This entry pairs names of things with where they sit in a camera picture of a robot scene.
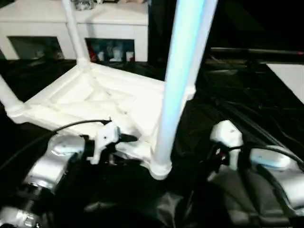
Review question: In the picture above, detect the white plastic table top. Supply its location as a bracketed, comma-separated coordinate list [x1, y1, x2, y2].
[7, 63, 197, 181]

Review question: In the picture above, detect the black plastic mat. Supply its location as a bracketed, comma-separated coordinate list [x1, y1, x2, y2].
[0, 57, 304, 228]

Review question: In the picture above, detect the white printed carton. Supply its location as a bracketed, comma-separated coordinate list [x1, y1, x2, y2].
[111, 44, 122, 62]

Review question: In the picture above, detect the white flat board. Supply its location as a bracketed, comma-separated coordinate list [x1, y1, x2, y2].
[266, 63, 304, 105]

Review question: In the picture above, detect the black horizontal bar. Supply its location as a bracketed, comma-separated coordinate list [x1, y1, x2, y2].
[210, 47, 304, 55]

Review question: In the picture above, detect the tall black cabinet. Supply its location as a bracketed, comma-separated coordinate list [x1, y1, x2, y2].
[147, 0, 178, 63]

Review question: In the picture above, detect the patterned mug on cabinet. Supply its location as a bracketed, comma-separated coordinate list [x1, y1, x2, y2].
[75, 0, 95, 11]

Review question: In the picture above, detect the white cabinet with glass doors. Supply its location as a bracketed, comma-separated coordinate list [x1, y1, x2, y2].
[0, 0, 150, 63]

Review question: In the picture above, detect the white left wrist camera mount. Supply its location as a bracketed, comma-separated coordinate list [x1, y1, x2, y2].
[86, 122, 121, 165]

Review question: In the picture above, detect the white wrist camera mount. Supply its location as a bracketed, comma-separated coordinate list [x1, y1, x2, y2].
[86, 122, 121, 165]
[210, 120, 245, 172]

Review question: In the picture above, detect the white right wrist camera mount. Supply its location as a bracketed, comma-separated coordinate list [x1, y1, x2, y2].
[210, 120, 245, 172]

